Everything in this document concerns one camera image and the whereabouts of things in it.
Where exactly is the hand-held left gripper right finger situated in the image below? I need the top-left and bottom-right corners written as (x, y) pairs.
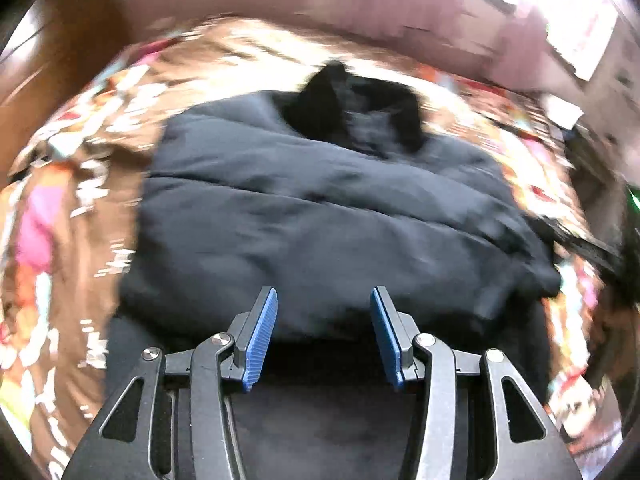
top-left (370, 285), bottom-right (583, 480)

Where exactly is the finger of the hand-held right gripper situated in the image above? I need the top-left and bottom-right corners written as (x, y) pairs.
top-left (542, 217), bottom-right (623, 276)

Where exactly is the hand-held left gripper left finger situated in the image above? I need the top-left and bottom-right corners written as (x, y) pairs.
top-left (62, 286), bottom-right (279, 480)

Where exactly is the dark navy jacket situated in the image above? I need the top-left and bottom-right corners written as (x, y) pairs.
top-left (105, 89), bottom-right (562, 480)

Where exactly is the brown printed blanket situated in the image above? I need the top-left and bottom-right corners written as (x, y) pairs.
top-left (0, 17), bottom-right (608, 480)

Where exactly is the black cloth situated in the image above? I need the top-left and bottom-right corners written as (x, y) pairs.
top-left (286, 60), bottom-right (427, 153)

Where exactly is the wooden headboard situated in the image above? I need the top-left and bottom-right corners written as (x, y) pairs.
top-left (0, 0), bottom-right (166, 171)

